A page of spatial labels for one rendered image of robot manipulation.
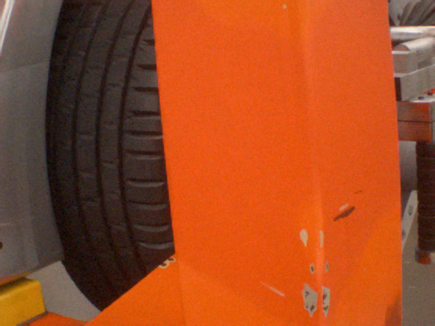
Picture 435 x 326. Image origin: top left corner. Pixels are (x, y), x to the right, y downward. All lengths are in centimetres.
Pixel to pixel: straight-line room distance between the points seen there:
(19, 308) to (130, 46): 37
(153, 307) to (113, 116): 32
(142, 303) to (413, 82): 41
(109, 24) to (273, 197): 52
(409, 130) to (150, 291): 36
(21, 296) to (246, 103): 55
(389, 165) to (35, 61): 53
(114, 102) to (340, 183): 46
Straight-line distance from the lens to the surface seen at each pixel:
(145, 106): 118
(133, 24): 124
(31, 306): 129
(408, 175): 130
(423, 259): 117
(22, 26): 124
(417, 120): 112
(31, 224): 126
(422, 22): 142
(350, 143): 84
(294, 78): 79
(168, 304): 97
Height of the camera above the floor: 114
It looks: 13 degrees down
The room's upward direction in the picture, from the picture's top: 5 degrees counter-clockwise
